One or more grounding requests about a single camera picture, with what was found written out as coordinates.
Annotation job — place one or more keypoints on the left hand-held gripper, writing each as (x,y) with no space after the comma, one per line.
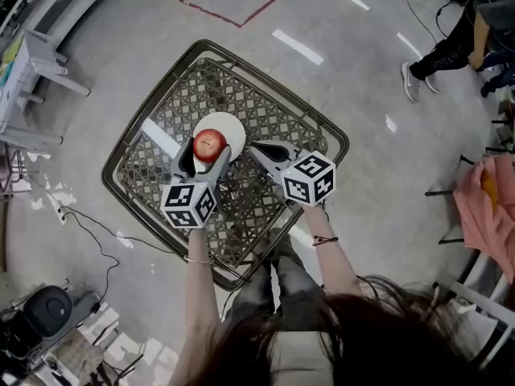
(186,203)

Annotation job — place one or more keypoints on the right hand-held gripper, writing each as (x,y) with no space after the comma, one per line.
(307,179)

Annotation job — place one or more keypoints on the red apple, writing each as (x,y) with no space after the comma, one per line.
(208,146)

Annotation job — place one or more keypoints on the white round plate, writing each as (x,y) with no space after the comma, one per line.
(227,126)

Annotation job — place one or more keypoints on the person's left forearm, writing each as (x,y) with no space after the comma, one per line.
(198,296)

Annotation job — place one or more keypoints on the person's right forearm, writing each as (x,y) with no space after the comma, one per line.
(328,259)

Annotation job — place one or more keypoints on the brown wicker glass-top table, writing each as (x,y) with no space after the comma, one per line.
(257,107)

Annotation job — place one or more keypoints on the black wrist band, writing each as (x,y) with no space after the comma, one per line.
(326,239)

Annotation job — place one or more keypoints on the person's legs in grey jeans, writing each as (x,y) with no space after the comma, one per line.
(289,292)

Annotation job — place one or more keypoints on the white power strip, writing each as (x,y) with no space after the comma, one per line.
(61,213)

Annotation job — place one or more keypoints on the black metal rack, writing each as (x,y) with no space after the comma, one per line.
(450,191)

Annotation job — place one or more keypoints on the white table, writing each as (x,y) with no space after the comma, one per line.
(30,75)

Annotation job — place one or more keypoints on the white shelf unit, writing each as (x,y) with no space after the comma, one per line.
(68,6)

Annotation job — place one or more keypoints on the person's beige top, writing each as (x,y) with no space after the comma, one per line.
(301,356)

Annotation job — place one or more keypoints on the black round stool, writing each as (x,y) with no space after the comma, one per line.
(49,310)

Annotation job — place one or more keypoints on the pink cloth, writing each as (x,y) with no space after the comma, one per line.
(483,223)

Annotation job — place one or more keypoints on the white metal frame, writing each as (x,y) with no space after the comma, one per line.
(480,300)

